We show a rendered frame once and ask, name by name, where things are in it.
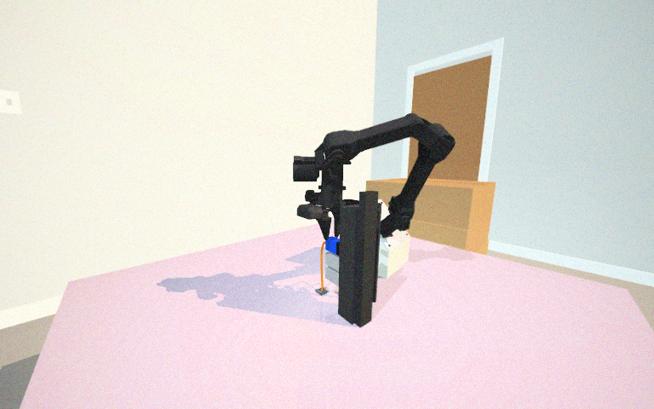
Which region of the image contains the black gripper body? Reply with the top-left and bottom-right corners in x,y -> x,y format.
297,182 -> 359,220

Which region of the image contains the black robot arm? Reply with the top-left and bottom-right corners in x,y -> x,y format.
293,113 -> 456,238

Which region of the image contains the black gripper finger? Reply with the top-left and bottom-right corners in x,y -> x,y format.
331,211 -> 340,238
316,217 -> 332,240

